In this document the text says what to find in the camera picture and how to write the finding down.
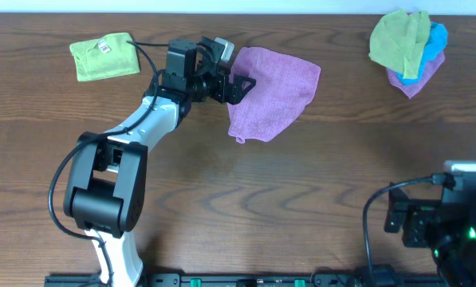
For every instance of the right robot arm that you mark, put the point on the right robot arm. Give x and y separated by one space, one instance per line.
456 266

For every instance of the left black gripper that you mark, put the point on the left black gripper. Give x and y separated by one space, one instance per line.
225 88

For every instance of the crumpled green cloth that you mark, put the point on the crumpled green cloth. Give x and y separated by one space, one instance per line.
398 41

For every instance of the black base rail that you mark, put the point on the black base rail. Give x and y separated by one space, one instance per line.
316 280

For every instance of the blue cloth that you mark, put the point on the blue cloth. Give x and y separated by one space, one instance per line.
435 44

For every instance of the large pink cloth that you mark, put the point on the large pink cloth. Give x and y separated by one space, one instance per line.
285 85

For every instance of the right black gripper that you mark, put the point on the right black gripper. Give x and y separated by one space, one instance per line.
395 213

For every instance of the folded green cloth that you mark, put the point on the folded green cloth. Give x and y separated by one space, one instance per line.
106 57

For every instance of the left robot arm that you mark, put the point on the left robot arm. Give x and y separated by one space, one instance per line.
107 179

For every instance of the small pink cloth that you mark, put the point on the small pink cloth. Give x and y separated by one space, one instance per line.
413 89

